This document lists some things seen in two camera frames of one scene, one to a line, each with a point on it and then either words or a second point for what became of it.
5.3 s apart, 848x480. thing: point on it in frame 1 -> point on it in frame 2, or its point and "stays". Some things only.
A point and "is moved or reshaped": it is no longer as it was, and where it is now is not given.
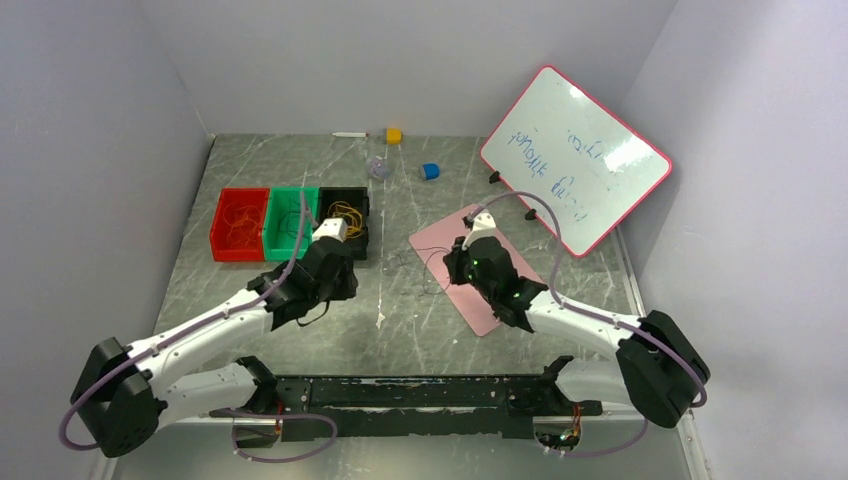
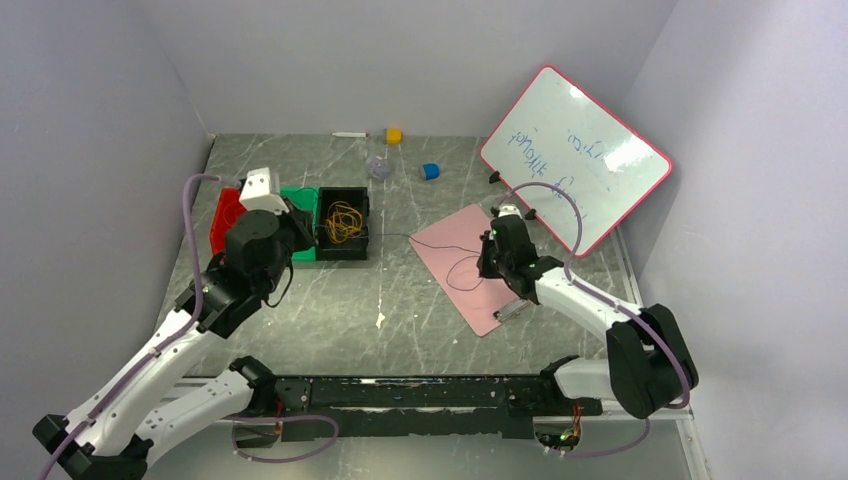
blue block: (431, 171) stays
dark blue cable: (424, 270) is moved or reshaped
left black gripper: (349, 284) -> (301, 224)
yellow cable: (353, 218) stays
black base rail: (415, 407) stays
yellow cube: (394, 136) stays
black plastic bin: (352, 205) stays
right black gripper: (455, 258) -> (484, 269)
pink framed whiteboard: (559, 141) stays
